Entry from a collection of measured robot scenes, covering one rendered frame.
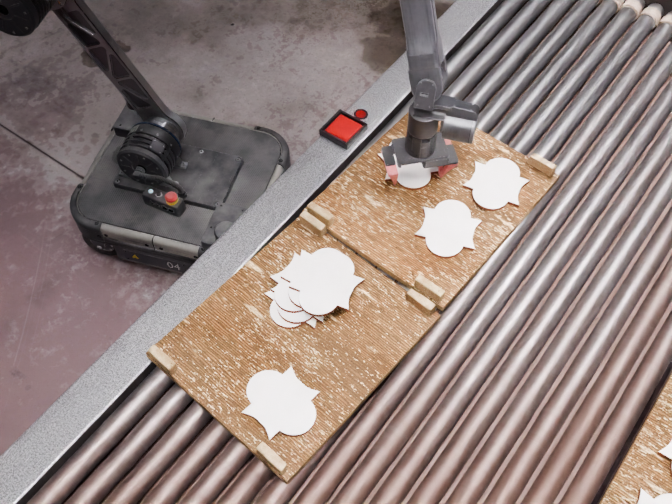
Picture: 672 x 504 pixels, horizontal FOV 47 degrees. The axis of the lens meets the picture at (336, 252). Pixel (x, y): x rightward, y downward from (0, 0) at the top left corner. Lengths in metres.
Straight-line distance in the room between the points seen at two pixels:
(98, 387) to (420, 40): 0.83
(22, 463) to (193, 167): 1.35
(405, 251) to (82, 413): 0.66
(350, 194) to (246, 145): 1.07
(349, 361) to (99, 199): 1.38
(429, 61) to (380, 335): 0.49
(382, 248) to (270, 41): 1.94
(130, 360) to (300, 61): 2.00
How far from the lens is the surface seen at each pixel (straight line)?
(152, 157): 2.42
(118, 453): 1.39
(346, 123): 1.72
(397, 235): 1.53
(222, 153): 2.58
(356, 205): 1.57
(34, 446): 1.45
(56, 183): 2.99
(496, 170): 1.64
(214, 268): 1.53
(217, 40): 3.36
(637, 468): 1.40
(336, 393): 1.36
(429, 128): 1.45
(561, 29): 2.02
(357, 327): 1.42
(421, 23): 1.39
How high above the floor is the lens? 2.19
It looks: 56 degrees down
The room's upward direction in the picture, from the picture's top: 1 degrees counter-clockwise
